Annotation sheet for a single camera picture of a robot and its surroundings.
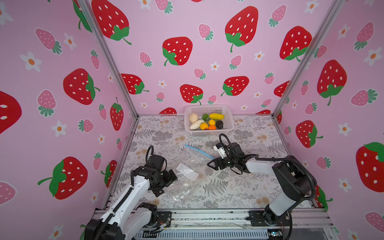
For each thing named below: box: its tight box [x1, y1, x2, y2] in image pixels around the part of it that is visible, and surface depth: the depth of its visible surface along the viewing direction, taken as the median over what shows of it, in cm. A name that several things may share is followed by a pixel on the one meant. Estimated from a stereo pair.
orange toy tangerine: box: [208, 124, 217, 130], surface depth 111 cm
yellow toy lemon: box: [208, 119, 216, 126], surface depth 113 cm
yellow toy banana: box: [209, 113, 225, 120], surface depth 117 cm
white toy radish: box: [190, 119, 205, 130], surface depth 112 cm
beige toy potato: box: [189, 113, 199, 124], surface depth 116 cm
